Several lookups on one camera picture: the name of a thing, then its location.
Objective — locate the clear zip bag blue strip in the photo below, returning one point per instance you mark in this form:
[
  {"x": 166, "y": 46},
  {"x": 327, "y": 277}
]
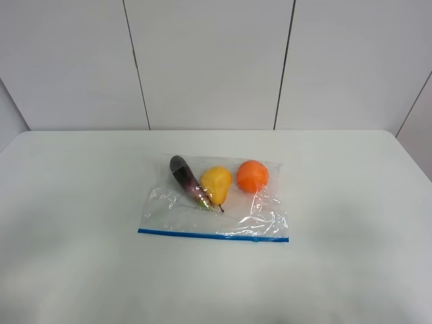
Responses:
[{"x": 169, "y": 211}]

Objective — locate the yellow toy pear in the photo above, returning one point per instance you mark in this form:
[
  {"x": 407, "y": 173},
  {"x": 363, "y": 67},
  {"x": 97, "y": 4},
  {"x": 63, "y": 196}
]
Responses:
[{"x": 216, "y": 182}]

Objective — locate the purple toy eggplant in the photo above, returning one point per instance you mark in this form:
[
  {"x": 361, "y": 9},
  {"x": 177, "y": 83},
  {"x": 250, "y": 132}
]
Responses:
[{"x": 183, "y": 174}]

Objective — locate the orange toy orange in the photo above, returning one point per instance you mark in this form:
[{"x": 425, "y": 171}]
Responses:
[{"x": 252, "y": 176}]

